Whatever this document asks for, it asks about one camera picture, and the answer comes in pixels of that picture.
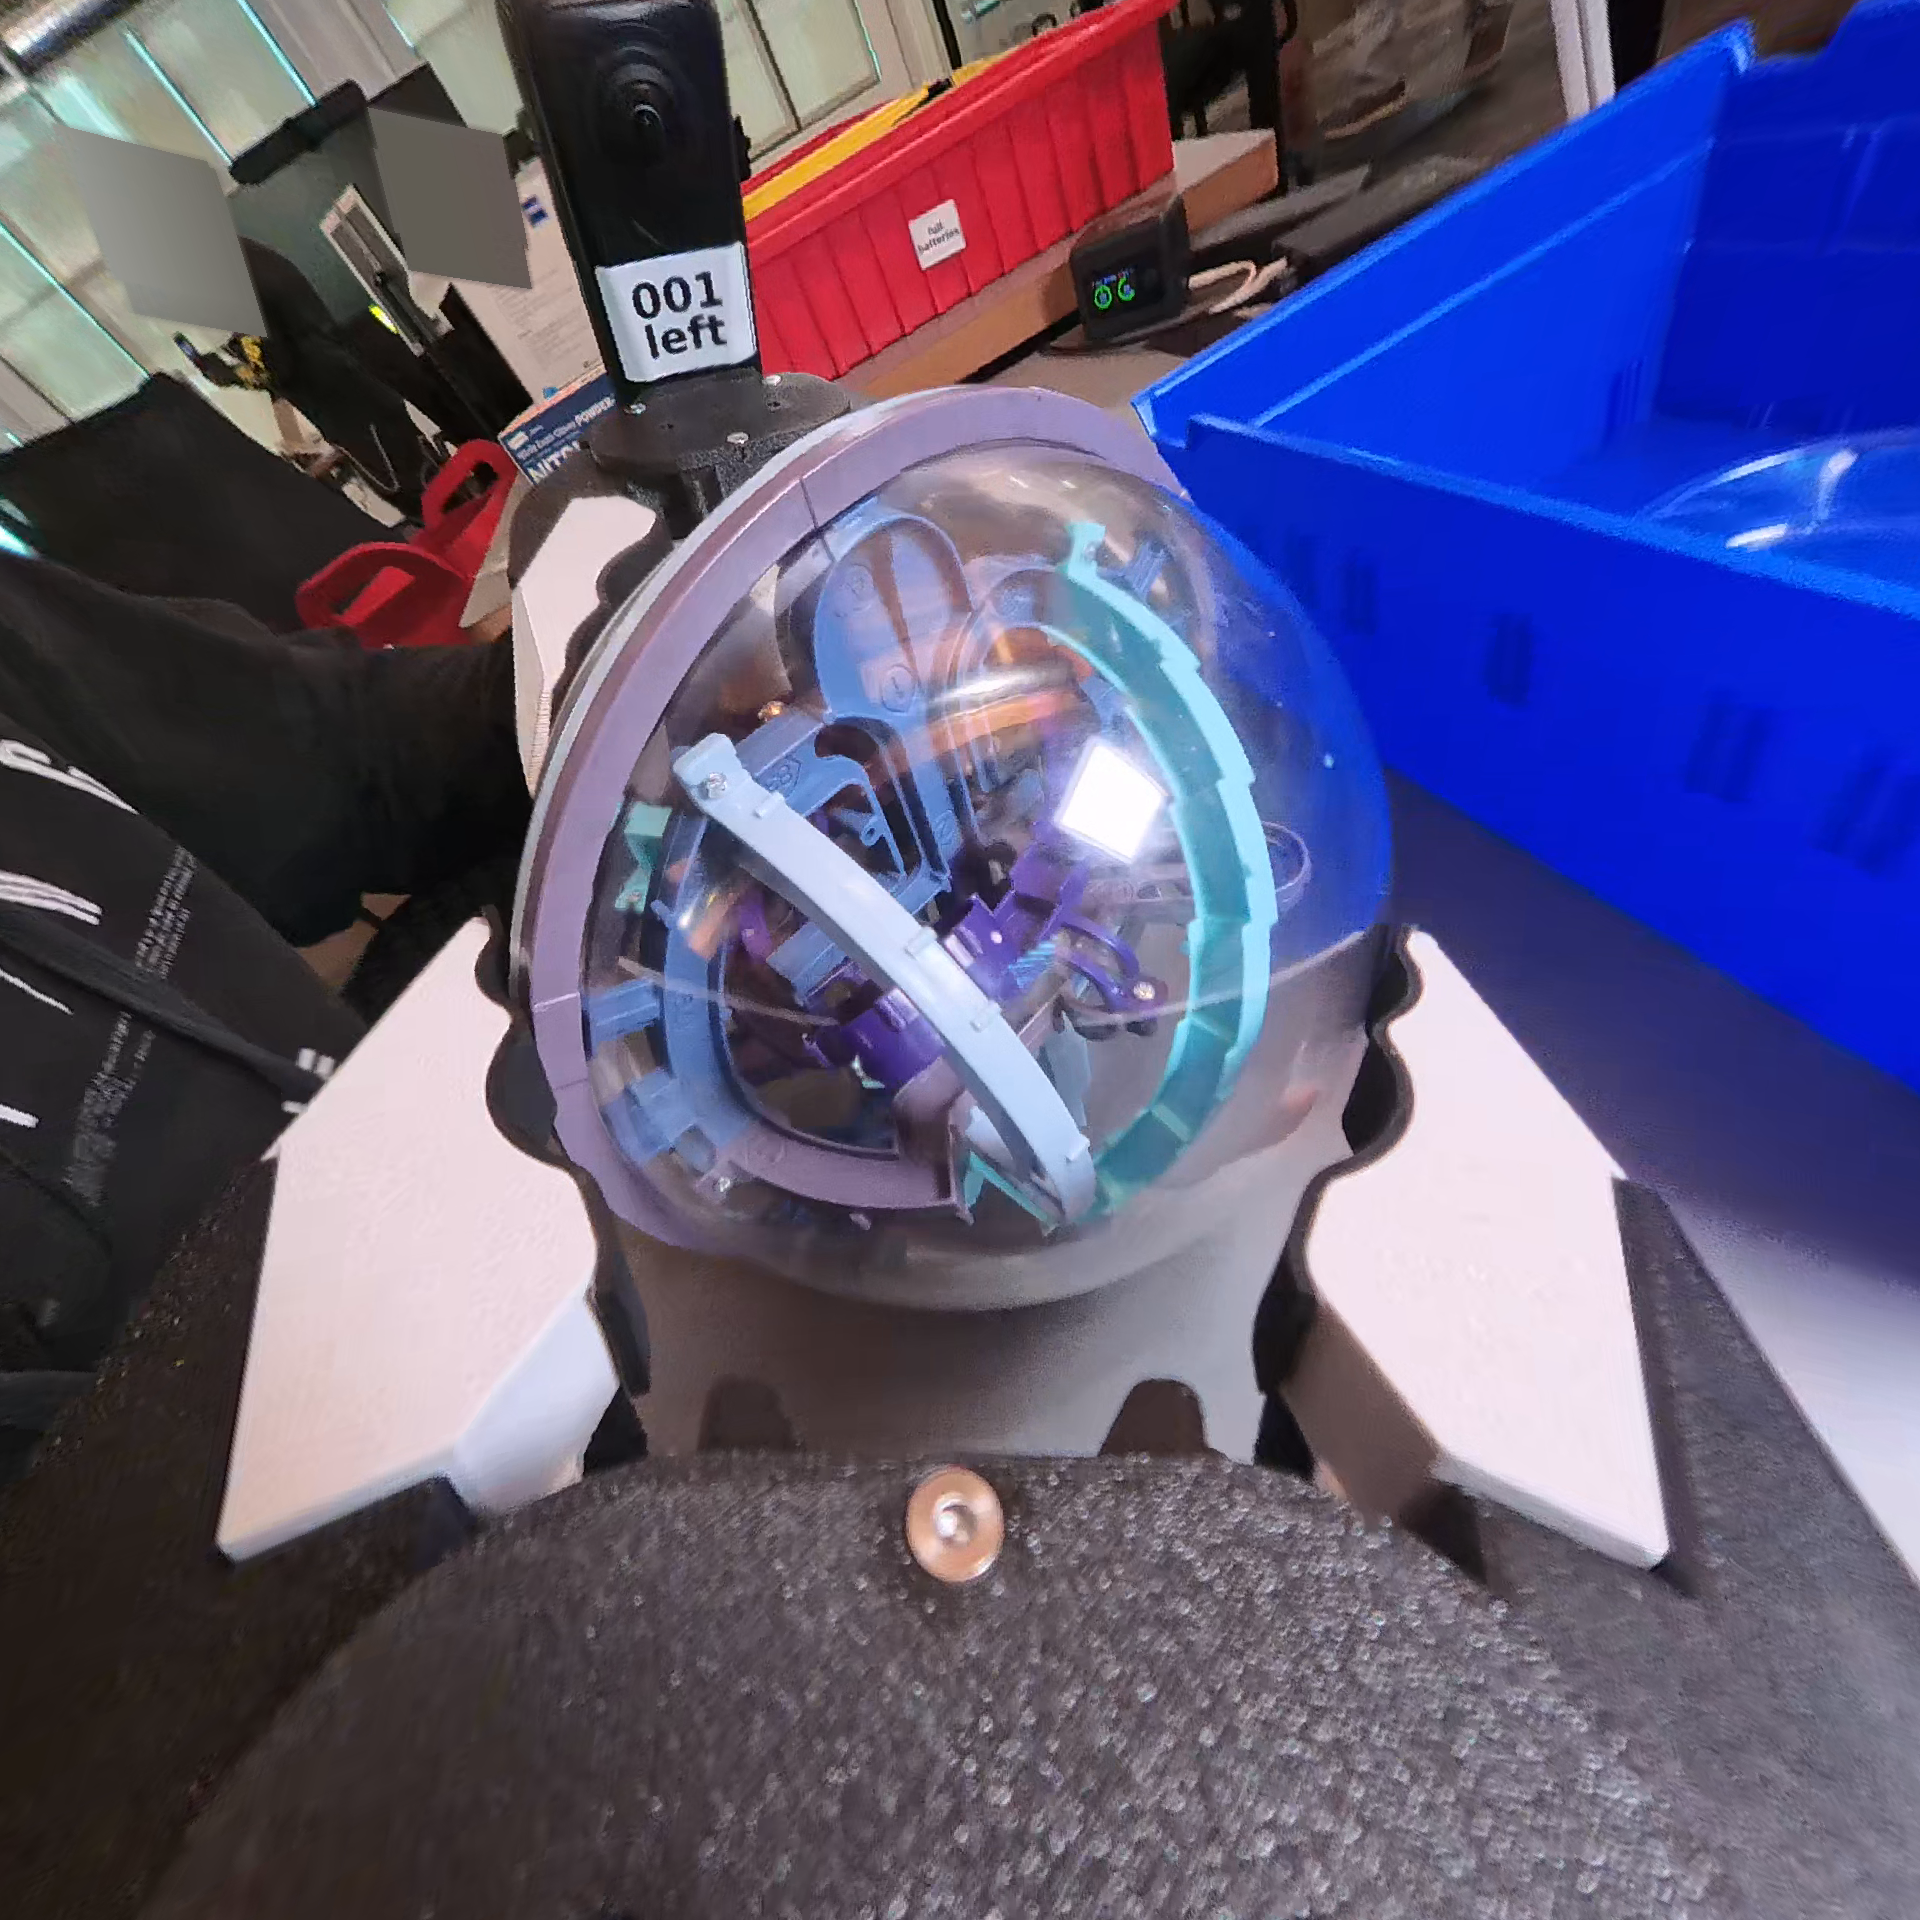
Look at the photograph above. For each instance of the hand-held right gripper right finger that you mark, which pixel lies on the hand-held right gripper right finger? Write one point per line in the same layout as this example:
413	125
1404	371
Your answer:
1502	1322

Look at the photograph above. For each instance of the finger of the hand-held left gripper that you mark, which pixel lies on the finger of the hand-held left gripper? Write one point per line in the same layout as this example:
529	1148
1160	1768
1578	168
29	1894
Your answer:
571	615

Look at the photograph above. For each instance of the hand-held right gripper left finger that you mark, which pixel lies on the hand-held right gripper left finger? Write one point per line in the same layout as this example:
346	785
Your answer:
406	1292

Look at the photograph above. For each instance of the clear plastic maze ball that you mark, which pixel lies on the clear plastic maze ball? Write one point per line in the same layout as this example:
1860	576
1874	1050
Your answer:
947	873

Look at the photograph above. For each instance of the blue plastic bin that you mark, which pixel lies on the blue plastic bin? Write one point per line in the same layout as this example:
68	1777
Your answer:
1622	541

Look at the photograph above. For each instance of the person's left forearm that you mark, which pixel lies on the person's left forearm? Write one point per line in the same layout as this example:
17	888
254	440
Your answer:
270	766

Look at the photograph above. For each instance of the clear plastic ball stand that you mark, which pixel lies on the clear plastic ball stand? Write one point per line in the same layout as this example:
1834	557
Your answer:
1801	496

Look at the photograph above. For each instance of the blue glove box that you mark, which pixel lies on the blue glove box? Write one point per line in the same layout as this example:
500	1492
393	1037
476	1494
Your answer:
557	437

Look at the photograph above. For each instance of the yellow plastic bin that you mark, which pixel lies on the yellow plastic bin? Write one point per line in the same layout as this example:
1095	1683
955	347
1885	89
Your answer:
826	138

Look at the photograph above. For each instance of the red plastic bin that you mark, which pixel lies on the red plastic bin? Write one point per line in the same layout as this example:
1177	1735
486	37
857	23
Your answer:
960	197

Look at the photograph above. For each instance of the black backpack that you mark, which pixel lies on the black backpack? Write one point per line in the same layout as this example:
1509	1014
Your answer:
136	1080

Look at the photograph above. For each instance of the black digital timer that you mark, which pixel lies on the black digital timer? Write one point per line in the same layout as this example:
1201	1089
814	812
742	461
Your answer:
1125	277

